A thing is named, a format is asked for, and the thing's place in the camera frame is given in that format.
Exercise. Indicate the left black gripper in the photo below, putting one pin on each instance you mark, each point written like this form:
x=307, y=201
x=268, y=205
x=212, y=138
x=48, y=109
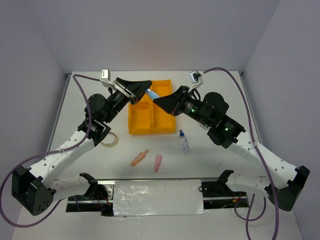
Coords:
x=129, y=90

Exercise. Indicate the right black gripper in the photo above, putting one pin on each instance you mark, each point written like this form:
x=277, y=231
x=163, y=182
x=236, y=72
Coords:
x=173, y=103

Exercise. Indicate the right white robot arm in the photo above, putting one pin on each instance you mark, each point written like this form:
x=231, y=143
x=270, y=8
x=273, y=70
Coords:
x=278, y=180

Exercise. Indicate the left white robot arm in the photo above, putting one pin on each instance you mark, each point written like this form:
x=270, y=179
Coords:
x=37, y=186

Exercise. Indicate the yellow four-compartment tray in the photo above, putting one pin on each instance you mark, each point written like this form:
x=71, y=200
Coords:
x=147, y=118

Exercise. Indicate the small spray bottle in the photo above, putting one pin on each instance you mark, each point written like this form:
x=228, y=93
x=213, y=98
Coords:
x=184, y=142

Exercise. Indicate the masking tape roll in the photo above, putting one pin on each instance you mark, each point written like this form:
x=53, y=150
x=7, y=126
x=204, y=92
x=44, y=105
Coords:
x=110, y=140

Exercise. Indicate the silver foil sheet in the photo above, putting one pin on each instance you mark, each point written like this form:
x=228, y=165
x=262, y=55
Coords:
x=157, y=198

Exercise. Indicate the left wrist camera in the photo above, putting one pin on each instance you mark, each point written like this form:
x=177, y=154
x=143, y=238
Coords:
x=105, y=78

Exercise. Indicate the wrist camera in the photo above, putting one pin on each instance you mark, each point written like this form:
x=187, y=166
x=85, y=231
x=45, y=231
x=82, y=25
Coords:
x=196, y=80
x=105, y=78

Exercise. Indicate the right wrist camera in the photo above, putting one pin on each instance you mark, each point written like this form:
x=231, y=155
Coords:
x=196, y=80

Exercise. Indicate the metal base rail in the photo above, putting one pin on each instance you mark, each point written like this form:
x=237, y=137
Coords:
x=216, y=195

